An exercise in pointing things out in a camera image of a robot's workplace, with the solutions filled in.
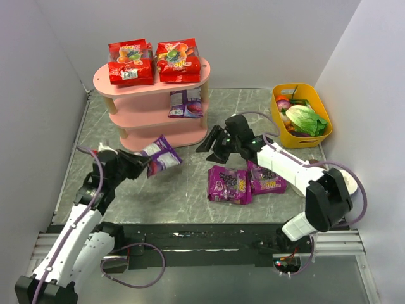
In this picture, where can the green toy cabbage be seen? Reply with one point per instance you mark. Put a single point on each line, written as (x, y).
(306, 120)

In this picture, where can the yellow plastic basket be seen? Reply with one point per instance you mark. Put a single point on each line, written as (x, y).
(298, 94)

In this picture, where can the black base frame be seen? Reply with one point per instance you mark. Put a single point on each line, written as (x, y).
(187, 245)

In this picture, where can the pink three-tier shelf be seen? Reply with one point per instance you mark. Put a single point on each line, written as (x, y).
(140, 112)

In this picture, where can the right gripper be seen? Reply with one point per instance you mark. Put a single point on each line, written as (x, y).
(219, 143)

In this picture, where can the red fruit candy bag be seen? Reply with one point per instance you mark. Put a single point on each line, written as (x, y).
(178, 61)
(131, 63)

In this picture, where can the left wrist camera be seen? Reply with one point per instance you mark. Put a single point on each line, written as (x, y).
(104, 147)

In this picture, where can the purple Fox's berries bag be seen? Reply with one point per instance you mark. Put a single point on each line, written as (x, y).
(186, 104)
(163, 156)

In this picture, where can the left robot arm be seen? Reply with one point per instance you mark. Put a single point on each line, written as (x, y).
(84, 239)

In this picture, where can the red toy vegetable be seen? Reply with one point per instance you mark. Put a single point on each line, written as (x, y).
(283, 103)

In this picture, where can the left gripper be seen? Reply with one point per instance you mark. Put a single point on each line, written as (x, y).
(129, 162)

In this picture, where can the white tape roll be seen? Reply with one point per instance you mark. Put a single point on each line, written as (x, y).
(351, 184)

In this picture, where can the purple grape candy bag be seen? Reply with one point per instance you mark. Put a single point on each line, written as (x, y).
(264, 181)
(229, 185)

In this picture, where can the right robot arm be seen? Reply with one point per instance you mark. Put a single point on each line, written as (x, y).
(327, 198)

